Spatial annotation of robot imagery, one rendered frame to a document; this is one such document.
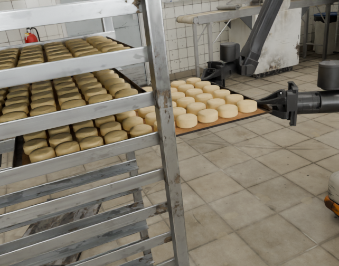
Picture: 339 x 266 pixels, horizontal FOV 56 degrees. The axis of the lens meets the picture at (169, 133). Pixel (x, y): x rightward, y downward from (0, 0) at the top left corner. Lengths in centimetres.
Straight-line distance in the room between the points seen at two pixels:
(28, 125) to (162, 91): 25
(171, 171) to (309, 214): 145
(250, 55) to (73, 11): 80
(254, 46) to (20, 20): 88
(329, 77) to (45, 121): 64
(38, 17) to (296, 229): 167
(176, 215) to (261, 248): 108
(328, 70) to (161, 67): 42
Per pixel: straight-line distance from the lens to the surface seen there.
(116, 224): 77
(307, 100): 86
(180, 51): 504
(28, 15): 60
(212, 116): 77
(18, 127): 64
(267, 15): 128
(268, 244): 183
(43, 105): 71
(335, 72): 85
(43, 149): 72
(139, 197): 126
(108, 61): 62
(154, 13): 61
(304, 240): 188
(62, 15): 61
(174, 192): 73
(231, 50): 121
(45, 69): 61
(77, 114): 63
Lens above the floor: 125
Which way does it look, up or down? 24 degrees down
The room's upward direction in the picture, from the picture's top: 7 degrees counter-clockwise
